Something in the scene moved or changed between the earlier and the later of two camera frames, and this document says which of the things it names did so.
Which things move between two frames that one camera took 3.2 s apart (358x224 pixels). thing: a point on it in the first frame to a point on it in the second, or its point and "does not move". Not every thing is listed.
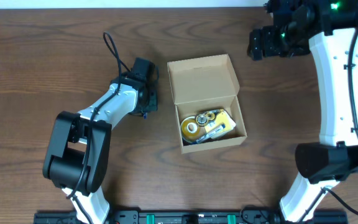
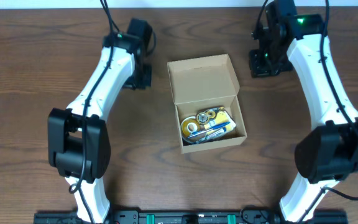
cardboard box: (204, 84) does not move
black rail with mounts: (192, 216) does not move
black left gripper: (151, 101) to (143, 76)
